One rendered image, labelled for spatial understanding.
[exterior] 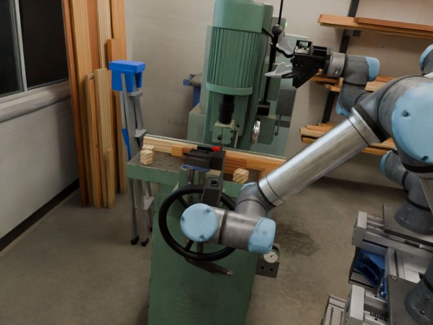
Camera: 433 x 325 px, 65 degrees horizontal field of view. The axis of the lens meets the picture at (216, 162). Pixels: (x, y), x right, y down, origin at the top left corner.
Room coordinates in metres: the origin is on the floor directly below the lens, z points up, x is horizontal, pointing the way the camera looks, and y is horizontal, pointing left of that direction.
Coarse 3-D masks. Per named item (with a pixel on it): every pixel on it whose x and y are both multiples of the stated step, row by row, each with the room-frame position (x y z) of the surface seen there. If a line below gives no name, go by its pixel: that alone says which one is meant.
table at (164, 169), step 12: (156, 156) 1.28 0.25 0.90; (168, 156) 1.29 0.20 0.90; (132, 168) 1.17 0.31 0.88; (144, 168) 1.16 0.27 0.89; (156, 168) 1.16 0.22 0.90; (168, 168) 1.17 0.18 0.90; (144, 180) 1.16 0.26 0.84; (156, 180) 1.16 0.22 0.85; (168, 180) 1.15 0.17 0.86; (228, 180) 1.13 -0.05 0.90; (252, 180) 1.16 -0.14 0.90; (228, 192) 1.12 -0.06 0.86
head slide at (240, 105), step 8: (216, 96) 1.39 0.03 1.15; (240, 96) 1.37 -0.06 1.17; (248, 96) 1.42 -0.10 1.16; (216, 104) 1.38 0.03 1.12; (240, 104) 1.37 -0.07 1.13; (216, 112) 1.38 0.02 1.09; (240, 112) 1.37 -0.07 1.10; (216, 120) 1.38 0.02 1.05; (240, 120) 1.37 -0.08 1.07; (240, 128) 1.37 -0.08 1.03
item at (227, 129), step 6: (234, 120) 1.35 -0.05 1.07; (216, 126) 1.25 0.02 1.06; (222, 126) 1.25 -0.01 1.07; (228, 126) 1.25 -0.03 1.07; (234, 126) 1.34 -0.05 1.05; (216, 132) 1.25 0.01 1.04; (222, 132) 1.24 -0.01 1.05; (228, 132) 1.24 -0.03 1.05; (216, 138) 1.25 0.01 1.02; (222, 138) 1.24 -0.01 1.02; (228, 138) 1.24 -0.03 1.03
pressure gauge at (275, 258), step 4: (272, 248) 1.04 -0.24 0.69; (276, 248) 1.05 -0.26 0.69; (272, 252) 1.04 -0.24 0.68; (276, 252) 1.03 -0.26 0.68; (264, 256) 1.04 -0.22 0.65; (268, 256) 1.04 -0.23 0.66; (272, 256) 1.04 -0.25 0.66; (276, 256) 1.04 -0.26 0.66; (264, 260) 1.04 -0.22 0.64; (268, 260) 1.04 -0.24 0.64; (272, 260) 1.04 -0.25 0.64; (276, 260) 1.03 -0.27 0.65
